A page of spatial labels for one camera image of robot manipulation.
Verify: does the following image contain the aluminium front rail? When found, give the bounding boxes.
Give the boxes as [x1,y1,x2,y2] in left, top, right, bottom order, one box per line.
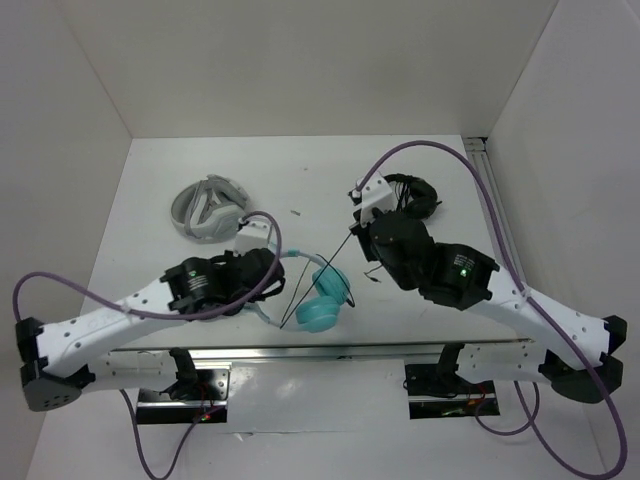
[107,335,534,365]

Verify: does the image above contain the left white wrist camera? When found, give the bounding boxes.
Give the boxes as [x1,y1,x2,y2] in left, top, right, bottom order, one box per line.
[233,219,272,256]

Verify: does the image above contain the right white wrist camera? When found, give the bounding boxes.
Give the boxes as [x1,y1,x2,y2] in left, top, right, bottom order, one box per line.
[349,173,396,226]

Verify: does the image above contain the black headphones back right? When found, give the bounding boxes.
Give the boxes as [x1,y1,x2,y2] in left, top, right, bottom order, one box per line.
[384,173,442,220]

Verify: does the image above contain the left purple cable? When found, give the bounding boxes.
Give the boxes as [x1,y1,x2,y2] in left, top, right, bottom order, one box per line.
[12,210,281,324]

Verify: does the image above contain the purple cable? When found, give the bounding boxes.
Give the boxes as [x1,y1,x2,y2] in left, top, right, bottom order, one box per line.
[352,140,627,479]
[12,210,281,324]

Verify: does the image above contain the aluminium side rail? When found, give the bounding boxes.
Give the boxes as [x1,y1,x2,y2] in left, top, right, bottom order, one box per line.
[462,137,527,283]

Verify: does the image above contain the white grey gaming headset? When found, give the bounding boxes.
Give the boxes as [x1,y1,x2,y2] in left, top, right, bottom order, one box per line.
[170,175,251,243]

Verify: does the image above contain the teal cat-ear headphones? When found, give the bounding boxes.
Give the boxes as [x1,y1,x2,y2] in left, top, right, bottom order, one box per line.
[242,249,355,333]

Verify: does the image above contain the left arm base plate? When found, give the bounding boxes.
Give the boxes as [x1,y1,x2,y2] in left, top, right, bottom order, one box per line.
[134,362,231,425]

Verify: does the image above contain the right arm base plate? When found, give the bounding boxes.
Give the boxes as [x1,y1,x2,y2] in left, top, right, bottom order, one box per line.
[403,364,500,420]

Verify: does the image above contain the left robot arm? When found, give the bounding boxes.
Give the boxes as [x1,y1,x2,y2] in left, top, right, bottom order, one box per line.
[15,248,285,412]

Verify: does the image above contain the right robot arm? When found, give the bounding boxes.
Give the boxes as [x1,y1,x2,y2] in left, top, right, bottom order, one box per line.
[350,211,627,404]

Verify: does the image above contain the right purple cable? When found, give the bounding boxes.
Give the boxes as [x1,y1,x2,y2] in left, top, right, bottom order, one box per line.
[352,140,627,479]

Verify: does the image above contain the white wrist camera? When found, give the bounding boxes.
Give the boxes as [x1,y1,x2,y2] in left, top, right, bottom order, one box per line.
[349,173,396,226]
[233,219,272,256]

